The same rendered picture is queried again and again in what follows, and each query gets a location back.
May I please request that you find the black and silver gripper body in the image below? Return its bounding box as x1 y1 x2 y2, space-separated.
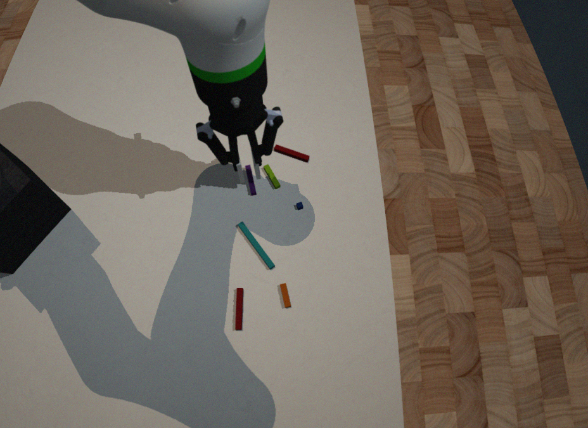
208 97 268 137

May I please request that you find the purple rod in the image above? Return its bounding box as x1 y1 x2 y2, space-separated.
245 165 257 196

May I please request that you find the orange rod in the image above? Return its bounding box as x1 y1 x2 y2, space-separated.
280 283 291 308

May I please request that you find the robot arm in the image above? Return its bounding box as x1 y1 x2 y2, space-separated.
77 0 270 111

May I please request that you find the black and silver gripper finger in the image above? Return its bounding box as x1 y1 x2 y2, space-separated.
196 120 245 183
245 107 284 179

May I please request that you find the turquoise rod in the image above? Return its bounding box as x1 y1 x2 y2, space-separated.
238 221 275 269

